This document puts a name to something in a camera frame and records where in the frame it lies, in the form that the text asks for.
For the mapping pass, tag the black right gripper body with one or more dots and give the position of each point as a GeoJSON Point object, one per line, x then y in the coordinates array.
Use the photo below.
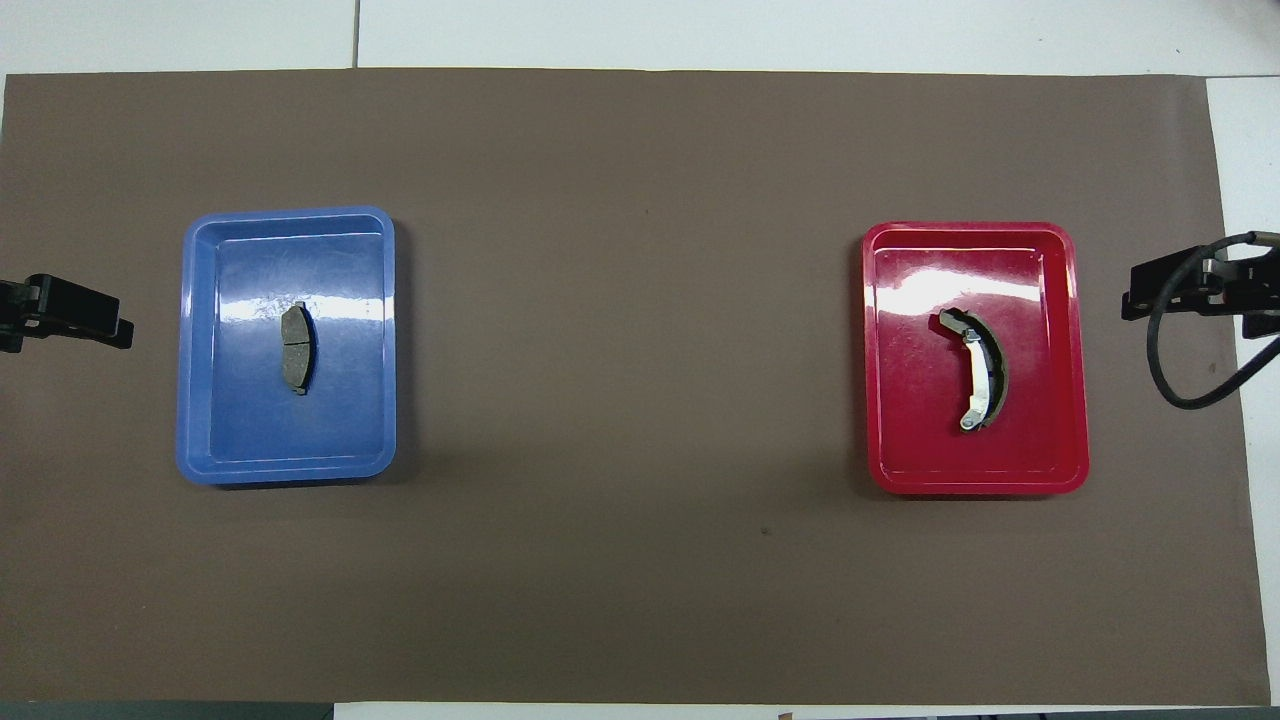
{"type": "Point", "coordinates": [1255, 280]}

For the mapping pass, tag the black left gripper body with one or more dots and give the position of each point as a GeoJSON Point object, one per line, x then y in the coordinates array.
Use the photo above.
{"type": "Point", "coordinates": [12, 315]}

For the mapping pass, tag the curved brake shoe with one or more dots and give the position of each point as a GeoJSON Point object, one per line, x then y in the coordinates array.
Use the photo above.
{"type": "Point", "coordinates": [990, 375]}

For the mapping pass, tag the grey brake pad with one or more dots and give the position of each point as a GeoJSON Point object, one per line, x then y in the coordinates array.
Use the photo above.
{"type": "Point", "coordinates": [296, 345]}

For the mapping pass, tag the blue plastic tray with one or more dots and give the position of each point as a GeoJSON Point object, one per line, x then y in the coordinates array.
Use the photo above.
{"type": "Point", "coordinates": [240, 420]}

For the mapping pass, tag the red plastic tray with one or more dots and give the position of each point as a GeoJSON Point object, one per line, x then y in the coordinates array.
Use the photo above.
{"type": "Point", "coordinates": [920, 430]}

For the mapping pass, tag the brown table mat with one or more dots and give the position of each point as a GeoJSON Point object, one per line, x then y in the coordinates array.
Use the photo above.
{"type": "Point", "coordinates": [640, 300]}

